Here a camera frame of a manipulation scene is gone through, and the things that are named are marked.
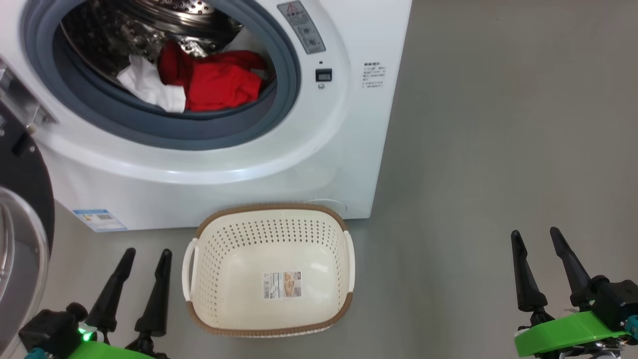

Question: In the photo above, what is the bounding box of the paper product label sticker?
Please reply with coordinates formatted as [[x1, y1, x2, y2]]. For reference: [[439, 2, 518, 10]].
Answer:
[[263, 271, 303, 300]]

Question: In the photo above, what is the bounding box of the red garment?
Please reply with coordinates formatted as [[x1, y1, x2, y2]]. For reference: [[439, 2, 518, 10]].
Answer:
[[158, 41, 268, 112]]

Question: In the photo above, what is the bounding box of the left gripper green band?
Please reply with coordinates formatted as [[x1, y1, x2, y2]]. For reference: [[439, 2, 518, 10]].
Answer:
[[19, 248, 173, 359]]

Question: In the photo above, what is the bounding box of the white front-load washing machine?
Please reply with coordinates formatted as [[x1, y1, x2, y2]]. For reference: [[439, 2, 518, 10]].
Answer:
[[0, 0, 413, 233]]

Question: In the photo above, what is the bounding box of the white garment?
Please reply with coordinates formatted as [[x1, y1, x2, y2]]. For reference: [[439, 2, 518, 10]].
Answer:
[[117, 54, 186, 113]]

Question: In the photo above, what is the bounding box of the blue energy label sticker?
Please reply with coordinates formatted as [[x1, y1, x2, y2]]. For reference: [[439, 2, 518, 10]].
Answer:
[[73, 209, 128, 232]]

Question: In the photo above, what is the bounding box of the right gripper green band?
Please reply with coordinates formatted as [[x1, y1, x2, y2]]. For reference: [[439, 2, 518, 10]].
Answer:
[[511, 227, 638, 359]]

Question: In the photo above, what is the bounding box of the cream perforated laundry basket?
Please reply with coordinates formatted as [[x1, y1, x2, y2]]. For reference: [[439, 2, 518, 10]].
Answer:
[[182, 203, 355, 338]]

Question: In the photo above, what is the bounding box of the round dark washing machine door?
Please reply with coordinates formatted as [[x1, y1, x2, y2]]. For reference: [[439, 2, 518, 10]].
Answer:
[[0, 107, 55, 345]]

